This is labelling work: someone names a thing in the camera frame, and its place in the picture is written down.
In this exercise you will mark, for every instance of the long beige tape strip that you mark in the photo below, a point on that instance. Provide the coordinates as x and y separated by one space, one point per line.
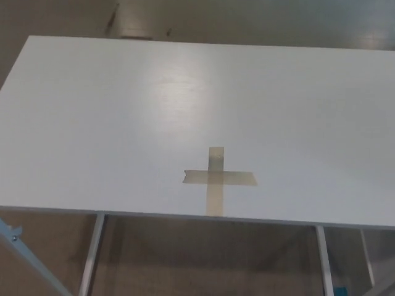
215 197

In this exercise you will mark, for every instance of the white table leg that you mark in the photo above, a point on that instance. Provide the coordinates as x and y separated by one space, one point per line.
92 256
324 262
368 259

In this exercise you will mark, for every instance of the blue floor tape piece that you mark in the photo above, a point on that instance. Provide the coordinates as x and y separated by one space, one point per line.
341 291

